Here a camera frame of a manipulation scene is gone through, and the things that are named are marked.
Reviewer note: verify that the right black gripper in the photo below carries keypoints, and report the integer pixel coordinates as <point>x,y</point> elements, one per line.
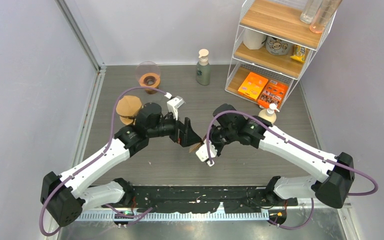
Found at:
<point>214,129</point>

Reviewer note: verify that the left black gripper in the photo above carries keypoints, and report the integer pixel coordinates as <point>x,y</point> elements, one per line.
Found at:
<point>183,133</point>

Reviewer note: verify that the pink glass dripper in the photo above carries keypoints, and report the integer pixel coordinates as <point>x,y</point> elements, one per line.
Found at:
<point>147,67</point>

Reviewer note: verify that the small wooden ring holder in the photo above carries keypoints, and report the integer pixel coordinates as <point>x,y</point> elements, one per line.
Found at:
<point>150,80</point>

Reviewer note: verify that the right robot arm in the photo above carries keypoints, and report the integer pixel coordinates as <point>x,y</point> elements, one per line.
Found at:
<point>326,182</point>

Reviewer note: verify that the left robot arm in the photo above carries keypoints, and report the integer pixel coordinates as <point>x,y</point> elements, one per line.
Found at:
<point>67,195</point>

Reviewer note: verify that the cream pump bottle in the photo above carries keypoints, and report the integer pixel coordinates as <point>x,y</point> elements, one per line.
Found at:
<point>269,114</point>

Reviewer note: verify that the orange box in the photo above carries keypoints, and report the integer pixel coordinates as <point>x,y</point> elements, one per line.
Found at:
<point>252,86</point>

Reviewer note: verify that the orange snack packet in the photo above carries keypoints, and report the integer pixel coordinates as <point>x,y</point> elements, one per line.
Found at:
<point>273,93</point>

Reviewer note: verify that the small glass with wood band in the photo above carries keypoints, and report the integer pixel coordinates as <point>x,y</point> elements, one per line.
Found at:
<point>151,91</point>

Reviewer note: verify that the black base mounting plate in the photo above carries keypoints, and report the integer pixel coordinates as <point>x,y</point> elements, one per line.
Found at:
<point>201,199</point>

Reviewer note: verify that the green pump bottle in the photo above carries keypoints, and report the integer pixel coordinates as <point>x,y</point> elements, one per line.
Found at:
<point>203,68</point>

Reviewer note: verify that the white paper roll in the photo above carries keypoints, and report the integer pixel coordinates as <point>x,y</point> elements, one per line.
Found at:
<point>253,40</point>

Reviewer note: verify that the cartoon printed tin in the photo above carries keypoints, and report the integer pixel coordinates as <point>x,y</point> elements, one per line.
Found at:
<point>277,46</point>

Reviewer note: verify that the yellow snack bag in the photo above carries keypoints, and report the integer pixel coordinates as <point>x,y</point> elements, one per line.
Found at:
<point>300,54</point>

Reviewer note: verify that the clear glass bottle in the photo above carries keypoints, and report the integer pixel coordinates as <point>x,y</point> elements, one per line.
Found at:
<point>310,10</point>

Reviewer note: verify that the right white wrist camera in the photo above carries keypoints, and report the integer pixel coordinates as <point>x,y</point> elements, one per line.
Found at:
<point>206,154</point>

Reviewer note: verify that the white wire wooden shelf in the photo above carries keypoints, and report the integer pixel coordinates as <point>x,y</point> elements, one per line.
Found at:
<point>279,19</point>

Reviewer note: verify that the aluminium frame rail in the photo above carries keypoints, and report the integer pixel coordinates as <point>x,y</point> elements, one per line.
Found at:
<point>78,25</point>

